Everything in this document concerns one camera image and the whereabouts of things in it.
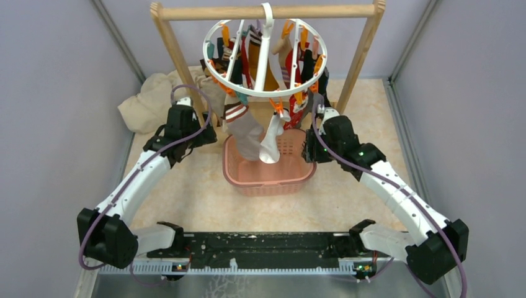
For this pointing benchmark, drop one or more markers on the white sock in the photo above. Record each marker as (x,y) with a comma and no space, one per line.
(269,152)

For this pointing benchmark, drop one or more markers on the mustard yellow sock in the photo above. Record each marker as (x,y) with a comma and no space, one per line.
(254,48)

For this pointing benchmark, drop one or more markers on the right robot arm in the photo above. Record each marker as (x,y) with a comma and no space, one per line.
(402,205)

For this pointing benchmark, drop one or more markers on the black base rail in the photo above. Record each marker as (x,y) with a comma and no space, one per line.
(273,251)

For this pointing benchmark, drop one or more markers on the red patterned sock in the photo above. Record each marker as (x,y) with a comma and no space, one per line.
(298,104)

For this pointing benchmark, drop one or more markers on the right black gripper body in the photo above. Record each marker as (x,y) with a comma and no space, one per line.
(315,151)

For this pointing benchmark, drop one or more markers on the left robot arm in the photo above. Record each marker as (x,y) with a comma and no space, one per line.
(104,232)

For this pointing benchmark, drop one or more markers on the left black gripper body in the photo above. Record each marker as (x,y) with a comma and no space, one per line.
(205,136)

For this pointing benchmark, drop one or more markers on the pink plastic laundry basket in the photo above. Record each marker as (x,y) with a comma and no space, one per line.
(256,178)

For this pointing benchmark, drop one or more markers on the beige crumpled cloth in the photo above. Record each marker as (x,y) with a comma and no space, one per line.
(144,112)

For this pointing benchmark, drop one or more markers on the beige brown sock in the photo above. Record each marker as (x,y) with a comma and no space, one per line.
(217,96)

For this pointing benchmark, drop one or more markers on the grey sock with striped cuff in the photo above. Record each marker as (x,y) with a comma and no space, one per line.
(245,130)

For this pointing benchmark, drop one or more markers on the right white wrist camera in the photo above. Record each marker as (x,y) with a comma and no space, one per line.
(325,113)

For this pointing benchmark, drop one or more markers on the white round clip hanger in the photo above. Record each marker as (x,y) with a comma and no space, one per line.
(297,58)

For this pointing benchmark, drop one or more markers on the grey black sock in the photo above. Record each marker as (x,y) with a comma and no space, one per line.
(314,98)

